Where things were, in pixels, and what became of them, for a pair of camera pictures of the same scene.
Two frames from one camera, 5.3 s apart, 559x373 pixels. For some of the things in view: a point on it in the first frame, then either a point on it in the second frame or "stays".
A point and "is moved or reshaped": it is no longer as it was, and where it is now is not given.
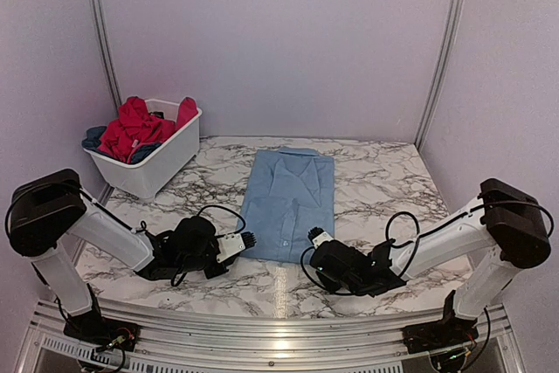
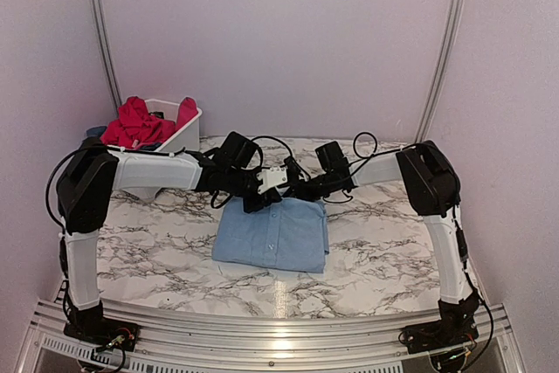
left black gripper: [217, 272] → [269, 196]
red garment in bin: [134, 127] stays
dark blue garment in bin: [93, 134] stays
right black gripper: [329, 283] → [300, 190]
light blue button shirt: [288, 191] is moved or reshaped
